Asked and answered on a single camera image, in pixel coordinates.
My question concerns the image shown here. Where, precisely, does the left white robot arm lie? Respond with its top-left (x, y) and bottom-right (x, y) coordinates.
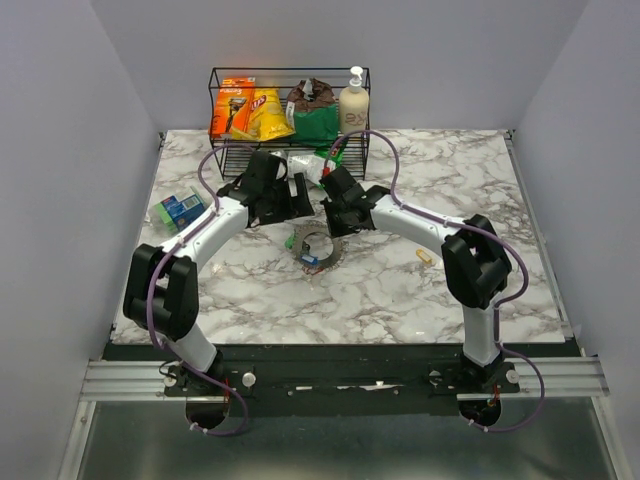
top-left (123, 150), bottom-right (314, 395)

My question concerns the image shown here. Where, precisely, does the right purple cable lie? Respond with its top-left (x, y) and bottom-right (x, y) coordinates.
top-left (329, 129), bottom-right (547, 434)

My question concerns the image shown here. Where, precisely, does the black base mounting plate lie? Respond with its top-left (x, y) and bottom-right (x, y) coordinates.
top-left (103, 340), bottom-right (580, 425)

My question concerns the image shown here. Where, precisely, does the blue green small box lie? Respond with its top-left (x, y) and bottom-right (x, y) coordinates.
top-left (149, 187), bottom-right (209, 235)

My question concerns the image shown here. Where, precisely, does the orange razor package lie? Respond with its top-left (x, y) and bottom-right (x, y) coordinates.
top-left (209, 77), bottom-right (256, 140)

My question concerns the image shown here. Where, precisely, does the blue key tag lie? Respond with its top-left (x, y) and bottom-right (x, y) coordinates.
top-left (299, 254), bottom-right (319, 266)

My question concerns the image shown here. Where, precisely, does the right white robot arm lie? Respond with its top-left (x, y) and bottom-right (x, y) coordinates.
top-left (320, 167), bottom-right (512, 392)

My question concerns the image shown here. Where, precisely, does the aluminium frame rail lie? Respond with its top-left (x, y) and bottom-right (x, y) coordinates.
top-left (80, 360), bottom-right (186, 402)

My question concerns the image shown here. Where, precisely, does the cream lotion pump bottle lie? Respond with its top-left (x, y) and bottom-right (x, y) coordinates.
top-left (338, 66), bottom-right (369, 135)

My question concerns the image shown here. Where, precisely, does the green brown coffee bag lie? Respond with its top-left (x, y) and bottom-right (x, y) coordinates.
top-left (285, 78), bottom-right (339, 147)

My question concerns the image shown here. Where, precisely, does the green white snack bag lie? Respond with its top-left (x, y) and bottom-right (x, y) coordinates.
top-left (272, 142), bottom-right (346, 188)

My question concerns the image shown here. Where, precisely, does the yellow chips bag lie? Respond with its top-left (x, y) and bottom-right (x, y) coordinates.
top-left (231, 88), bottom-right (295, 142)

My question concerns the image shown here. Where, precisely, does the black wire shelf rack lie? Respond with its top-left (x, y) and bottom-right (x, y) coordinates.
top-left (208, 66), bottom-right (371, 156)

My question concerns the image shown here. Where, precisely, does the yellow key tag with key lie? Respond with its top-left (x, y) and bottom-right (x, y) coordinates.
top-left (416, 249), bottom-right (433, 265)

